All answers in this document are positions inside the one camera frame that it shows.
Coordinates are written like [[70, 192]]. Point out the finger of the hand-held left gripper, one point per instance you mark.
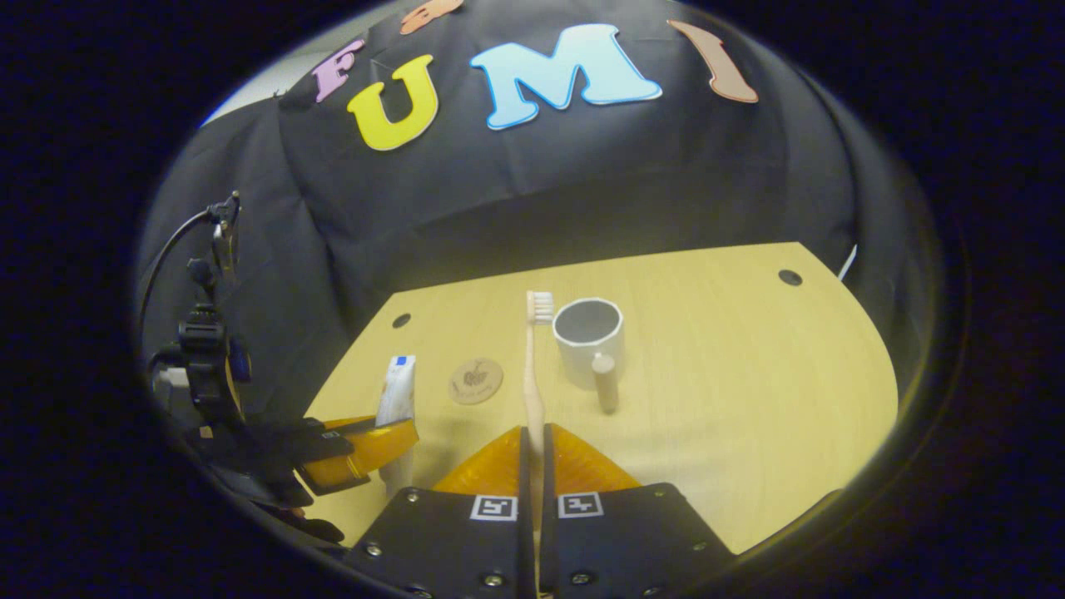
[[358, 457], [358, 420]]

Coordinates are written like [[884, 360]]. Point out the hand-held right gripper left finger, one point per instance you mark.
[[449, 541]]

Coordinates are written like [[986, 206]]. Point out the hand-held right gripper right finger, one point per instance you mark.
[[624, 541]]

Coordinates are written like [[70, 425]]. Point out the white toothpaste tube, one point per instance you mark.
[[397, 391]]

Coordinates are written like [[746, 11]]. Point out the round wooden coaster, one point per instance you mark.
[[476, 381]]

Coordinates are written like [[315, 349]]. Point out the beige toothbrush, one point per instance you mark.
[[532, 391]]

